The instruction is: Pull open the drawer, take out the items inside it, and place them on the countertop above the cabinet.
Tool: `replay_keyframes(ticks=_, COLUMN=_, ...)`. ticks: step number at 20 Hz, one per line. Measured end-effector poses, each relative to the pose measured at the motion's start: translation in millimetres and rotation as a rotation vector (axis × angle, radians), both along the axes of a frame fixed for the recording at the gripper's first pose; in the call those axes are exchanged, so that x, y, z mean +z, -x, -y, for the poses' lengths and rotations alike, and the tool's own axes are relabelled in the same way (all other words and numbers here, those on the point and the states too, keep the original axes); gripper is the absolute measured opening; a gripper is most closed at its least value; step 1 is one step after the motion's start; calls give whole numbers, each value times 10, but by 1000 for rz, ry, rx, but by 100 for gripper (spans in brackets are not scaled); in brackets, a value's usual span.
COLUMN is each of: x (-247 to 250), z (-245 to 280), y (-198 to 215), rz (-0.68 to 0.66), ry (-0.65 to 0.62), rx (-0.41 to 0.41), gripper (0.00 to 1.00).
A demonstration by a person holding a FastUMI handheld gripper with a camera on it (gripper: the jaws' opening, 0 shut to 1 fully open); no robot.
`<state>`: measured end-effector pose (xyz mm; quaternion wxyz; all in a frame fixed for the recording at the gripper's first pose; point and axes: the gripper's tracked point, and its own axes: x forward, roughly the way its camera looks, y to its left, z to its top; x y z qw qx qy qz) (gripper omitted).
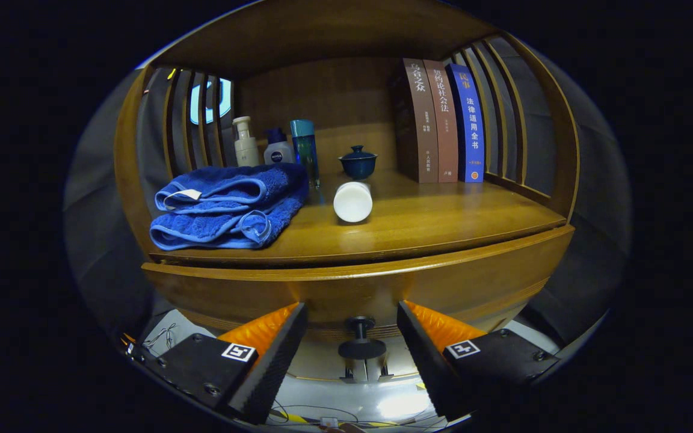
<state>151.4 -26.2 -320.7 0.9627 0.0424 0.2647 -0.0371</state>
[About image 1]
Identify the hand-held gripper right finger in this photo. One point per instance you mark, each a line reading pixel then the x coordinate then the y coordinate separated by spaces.
pixel 431 361

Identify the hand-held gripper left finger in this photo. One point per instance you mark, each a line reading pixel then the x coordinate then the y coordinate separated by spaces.
pixel 271 361

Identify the wooden drawer with black knob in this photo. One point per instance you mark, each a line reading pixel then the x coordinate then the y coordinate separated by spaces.
pixel 352 288

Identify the white green cosmetic tube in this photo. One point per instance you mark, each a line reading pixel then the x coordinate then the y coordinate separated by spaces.
pixel 352 203

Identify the wooden cabinet door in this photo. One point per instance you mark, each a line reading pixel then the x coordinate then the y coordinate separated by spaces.
pixel 322 364
pixel 397 365

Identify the wooden countertop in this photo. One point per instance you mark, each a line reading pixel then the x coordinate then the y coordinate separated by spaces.
pixel 431 216

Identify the wooden cabinet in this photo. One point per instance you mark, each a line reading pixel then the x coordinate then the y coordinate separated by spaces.
pixel 322 90

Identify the folded blue towel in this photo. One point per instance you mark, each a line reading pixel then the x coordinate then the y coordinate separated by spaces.
pixel 220 231

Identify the white lotion bottle blue cap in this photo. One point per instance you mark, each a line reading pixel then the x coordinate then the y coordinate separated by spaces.
pixel 278 154

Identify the blue lidded teacup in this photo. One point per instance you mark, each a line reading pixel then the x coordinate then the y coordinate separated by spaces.
pixel 358 163

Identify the teal blue bottle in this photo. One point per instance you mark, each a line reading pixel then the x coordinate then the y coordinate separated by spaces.
pixel 305 153

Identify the white pump bottle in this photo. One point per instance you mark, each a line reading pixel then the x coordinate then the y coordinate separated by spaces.
pixel 245 148

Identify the blue book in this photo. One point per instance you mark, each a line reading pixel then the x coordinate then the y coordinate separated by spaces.
pixel 470 126

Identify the light brown book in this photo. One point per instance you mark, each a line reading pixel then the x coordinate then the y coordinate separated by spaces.
pixel 446 123

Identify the dark brown book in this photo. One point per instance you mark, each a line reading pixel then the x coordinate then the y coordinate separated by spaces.
pixel 417 120

